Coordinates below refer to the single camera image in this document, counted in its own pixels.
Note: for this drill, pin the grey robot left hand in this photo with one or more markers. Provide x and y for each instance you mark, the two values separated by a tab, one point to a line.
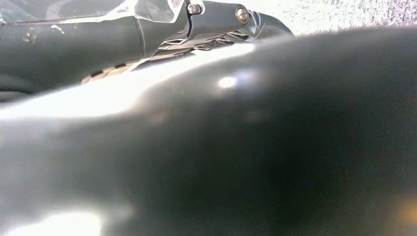
247	150

